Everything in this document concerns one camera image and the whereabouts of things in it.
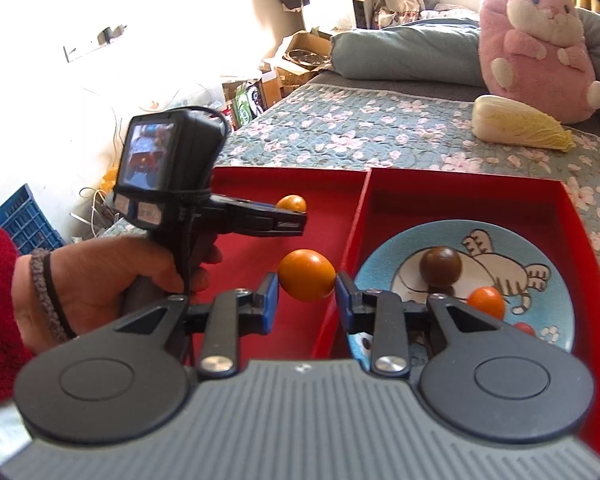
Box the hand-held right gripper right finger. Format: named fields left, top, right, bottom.
left=334, top=273, right=507, bottom=380

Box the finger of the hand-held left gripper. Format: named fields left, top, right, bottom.
left=240, top=200, right=309, bottom=237

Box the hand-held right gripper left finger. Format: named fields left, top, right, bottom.
left=112, top=272, right=281, bottom=380

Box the small round orange kumquat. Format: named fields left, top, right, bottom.
left=276, top=194, right=307, bottom=214

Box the yellow-orange oval kumquat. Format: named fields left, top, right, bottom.
left=278, top=249, right=337, bottom=303

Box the red cardboard box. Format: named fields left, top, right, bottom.
left=207, top=165, right=372, bottom=361
left=310, top=167, right=600, bottom=467

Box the dark brown tomato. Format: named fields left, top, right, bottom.
left=419, top=246, right=463, bottom=286

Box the small tangerine with stem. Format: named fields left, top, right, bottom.
left=466, top=286, right=507, bottom=322

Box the blue cartoon cat plate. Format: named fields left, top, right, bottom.
left=347, top=219, right=577, bottom=363

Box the person's left forearm red sleeve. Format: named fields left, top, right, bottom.
left=0, top=227, right=37, bottom=412

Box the person's left hand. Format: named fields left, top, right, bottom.
left=11, top=233, right=224, bottom=357

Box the yellow plastic bag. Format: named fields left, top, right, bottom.
left=101, top=164, right=122, bottom=196

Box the green and white carton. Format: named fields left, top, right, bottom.
left=230, top=79, right=267, bottom=123

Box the floral quilted bedspread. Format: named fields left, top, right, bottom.
left=102, top=72, right=600, bottom=261

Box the blue plastic crate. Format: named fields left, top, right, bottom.
left=0, top=183, right=67, bottom=257

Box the open cardboard box with pot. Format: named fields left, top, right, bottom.
left=275, top=29, right=333, bottom=88

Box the braided grey wristband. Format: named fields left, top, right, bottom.
left=29, top=248, right=77, bottom=345

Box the grey-blue pillow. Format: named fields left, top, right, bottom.
left=329, top=7, right=600, bottom=136

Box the napa cabbage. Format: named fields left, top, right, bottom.
left=470, top=94, right=577, bottom=153

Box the pink plush toy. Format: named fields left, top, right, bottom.
left=479, top=0, right=600, bottom=125

